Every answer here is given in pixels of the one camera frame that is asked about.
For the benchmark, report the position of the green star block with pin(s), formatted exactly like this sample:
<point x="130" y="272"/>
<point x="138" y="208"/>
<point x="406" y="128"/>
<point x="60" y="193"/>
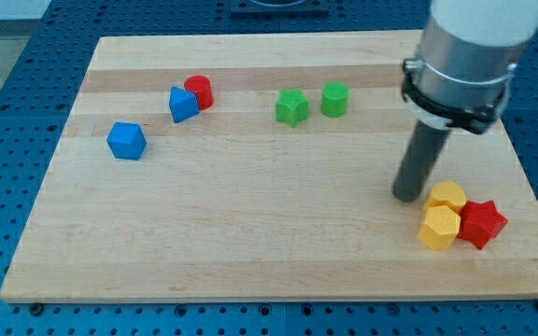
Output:
<point x="291" y="107"/>

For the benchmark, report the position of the blue cube block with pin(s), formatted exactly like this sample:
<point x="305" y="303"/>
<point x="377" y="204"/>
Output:
<point x="126" y="141"/>

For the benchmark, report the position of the red cylinder block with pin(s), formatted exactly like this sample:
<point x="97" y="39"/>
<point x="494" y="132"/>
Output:
<point x="201" y="87"/>

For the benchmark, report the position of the wooden board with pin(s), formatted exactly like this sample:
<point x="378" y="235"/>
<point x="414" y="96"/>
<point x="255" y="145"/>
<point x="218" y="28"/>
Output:
<point x="232" y="205"/>

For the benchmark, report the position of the yellow hexagon block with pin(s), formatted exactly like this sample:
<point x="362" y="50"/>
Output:
<point x="439" y="227"/>

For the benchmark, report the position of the green cylinder block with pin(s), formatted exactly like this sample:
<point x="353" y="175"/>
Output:
<point x="334" y="97"/>

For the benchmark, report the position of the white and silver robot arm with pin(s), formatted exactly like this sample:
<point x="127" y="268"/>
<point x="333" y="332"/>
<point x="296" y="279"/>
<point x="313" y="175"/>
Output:
<point x="460" y="74"/>

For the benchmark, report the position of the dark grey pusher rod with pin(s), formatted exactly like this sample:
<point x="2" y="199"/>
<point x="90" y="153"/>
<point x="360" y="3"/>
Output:
<point x="421" y="155"/>

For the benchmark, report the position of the blue triangle block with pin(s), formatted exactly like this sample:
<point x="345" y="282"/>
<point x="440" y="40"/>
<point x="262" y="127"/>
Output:
<point x="182" y="104"/>

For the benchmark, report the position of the yellow cylinder block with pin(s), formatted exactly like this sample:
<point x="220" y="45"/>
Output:
<point x="447" y="193"/>

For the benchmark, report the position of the red star block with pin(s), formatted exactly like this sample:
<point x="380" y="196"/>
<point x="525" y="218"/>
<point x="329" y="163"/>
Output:
<point x="480" y="223"/>

